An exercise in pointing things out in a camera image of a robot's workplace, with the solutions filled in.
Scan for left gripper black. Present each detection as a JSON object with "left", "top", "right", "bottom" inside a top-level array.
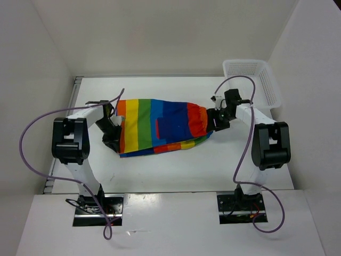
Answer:
[{"left": 94, "top": 118, "right": 122, "bottom": 153}]

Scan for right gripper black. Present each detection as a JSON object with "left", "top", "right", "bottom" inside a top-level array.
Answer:
[{"left": 206, "top": 107, "right": 234, "bottom": 132}]

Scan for rainbow striped shorts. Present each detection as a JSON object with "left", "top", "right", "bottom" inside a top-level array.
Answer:
[{"left": 117, "top": 99, "right": 212, "bottom": 158}]

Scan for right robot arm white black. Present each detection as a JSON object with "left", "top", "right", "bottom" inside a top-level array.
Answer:
[{"left": 207, "top": 89, "right": 291, "bottom": 210}]

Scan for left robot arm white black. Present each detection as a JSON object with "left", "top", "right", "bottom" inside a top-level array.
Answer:
[{"left": 52, "top": 100, "right": 125, "bottom": 213}]

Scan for white plastic basket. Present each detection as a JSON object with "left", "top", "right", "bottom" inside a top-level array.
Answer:
[{"left": 222, "top": 59, "right": 281, "bottom": 110}]

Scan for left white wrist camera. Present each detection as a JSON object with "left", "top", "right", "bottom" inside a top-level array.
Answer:
[{"left": 111, "top": 115, "right": 125, "bottom": 126}]

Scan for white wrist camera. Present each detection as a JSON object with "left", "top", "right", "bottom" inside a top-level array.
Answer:
[
  {"left": 111, "top": 115, "right": 125, "bottom": 126},
  {"left": 211, "top": 95, "right": 226, "bottom": 110}
]

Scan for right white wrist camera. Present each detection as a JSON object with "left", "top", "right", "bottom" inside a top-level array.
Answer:
[{"left": 211, "top": 95, "right": 226, "bottom": 110}]

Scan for aluminium table edge rail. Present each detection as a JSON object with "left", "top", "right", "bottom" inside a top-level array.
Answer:
[{"left": 42, "top": 76, "right": 85, "bottom": 195}]

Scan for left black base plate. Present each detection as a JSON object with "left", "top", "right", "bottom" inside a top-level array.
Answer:
[{"left": 66, "top": 194, "right": 124, "bottom": 227}]

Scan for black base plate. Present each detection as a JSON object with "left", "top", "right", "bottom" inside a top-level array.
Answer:
[
  {"left": 216, "top": 191, "right": 268, "bottom": 225},
  {"left": 66, "top": 194, "right": 124, "bottom": 227}
]

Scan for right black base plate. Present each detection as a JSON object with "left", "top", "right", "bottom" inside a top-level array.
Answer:
[{"left": 216, "top": 191, "right": 268, "bottom": 225}]

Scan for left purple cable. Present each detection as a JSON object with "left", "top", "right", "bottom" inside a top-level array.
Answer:
[{"left": 19, "top": 88, "right": 126, "bottom": 241}]

